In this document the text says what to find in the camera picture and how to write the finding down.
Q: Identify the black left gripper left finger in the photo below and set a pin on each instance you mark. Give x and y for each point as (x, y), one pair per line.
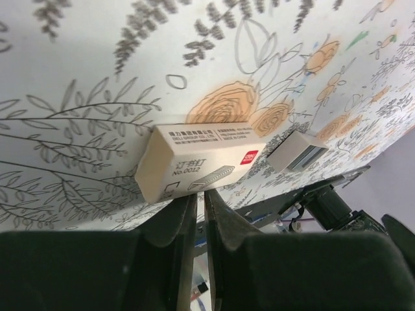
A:
(147, 268)

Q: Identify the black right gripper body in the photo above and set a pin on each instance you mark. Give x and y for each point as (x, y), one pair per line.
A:
(333, 214)

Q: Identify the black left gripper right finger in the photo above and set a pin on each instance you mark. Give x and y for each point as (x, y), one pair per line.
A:
(252, 270)

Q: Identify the floral patterned table mat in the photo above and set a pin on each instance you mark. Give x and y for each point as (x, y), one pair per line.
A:
(83, 83)

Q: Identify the small staple box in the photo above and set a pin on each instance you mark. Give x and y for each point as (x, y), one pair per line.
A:
(182, 159)

